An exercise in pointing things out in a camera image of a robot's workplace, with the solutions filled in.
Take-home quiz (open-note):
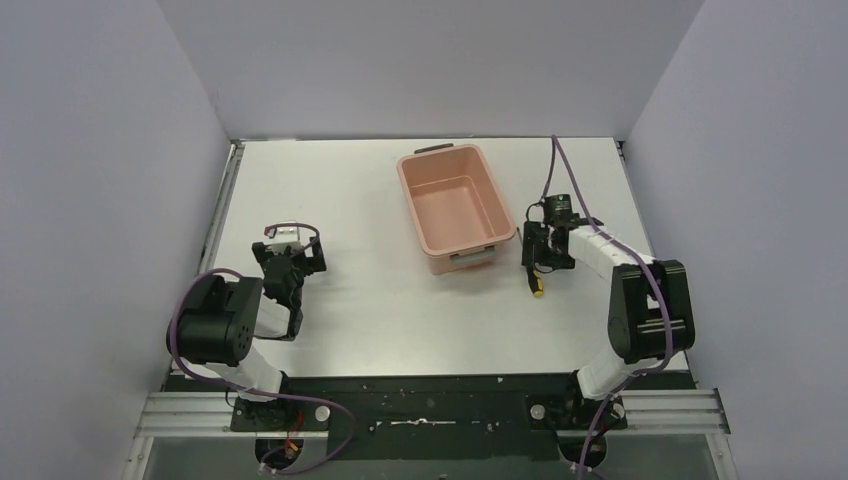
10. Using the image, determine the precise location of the black yellow screwdriver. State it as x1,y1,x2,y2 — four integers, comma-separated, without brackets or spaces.
521,223,544,297

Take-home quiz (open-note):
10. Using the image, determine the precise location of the left side aluminium rail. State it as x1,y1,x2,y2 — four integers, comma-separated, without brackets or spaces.
197,140,245,273

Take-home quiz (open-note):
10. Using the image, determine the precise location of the aluminium rail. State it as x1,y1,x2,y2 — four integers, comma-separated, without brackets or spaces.
197,140,245,273
135,390,730,439

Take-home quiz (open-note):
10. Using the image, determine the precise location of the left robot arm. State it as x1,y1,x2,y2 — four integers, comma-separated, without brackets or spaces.
166,236,327,430

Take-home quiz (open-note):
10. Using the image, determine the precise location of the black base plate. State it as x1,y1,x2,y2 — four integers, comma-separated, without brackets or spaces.
142,372,695,471

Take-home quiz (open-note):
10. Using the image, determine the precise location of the pink plastic bin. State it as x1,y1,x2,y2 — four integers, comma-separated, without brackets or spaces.
396,143,516,275

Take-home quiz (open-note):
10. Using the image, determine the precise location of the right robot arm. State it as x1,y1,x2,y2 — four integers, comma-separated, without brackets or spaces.
521,194,695,429

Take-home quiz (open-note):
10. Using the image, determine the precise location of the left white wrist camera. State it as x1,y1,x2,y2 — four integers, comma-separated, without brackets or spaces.
264,224,302,254

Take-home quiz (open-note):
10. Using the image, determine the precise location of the aluminium front rail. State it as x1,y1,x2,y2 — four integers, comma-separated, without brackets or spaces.
135,390,730,439

